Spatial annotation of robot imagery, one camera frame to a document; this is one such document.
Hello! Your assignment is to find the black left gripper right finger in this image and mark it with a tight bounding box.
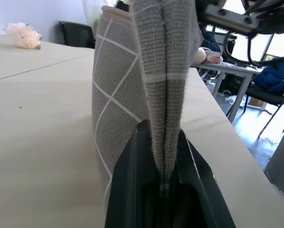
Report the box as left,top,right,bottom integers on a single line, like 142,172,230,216
176,130,236,228

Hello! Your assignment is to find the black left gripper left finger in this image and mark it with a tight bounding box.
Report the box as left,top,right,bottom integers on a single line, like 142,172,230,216
105,120,162,228

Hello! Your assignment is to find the grey plaid fabric pouch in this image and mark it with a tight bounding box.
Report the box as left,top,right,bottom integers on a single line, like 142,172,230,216
91,0,204,208

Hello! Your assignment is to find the bystander bare hand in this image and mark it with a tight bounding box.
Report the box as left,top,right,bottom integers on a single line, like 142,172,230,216
204,55,224,65

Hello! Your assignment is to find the white office desk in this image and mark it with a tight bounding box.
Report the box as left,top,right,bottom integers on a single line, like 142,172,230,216
196,61,264,124

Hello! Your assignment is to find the blue jacket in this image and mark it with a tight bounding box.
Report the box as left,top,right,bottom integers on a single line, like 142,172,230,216
253,59,284,96

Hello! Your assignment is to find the black mesh office chair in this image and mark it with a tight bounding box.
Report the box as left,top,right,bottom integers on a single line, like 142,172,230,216
58,20,96,49

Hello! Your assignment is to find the bystander dark blue torso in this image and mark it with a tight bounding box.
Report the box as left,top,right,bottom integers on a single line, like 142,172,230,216
200,29,222,54

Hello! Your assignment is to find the pink fluffy plush toy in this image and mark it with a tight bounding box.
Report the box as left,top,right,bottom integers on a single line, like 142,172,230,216
3,22,43,50

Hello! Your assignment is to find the black metal frame chair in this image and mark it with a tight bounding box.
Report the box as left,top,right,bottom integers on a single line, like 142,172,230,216
242,82,284,140

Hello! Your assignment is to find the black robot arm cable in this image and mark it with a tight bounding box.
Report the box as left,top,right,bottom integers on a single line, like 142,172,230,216
224,0,284,69

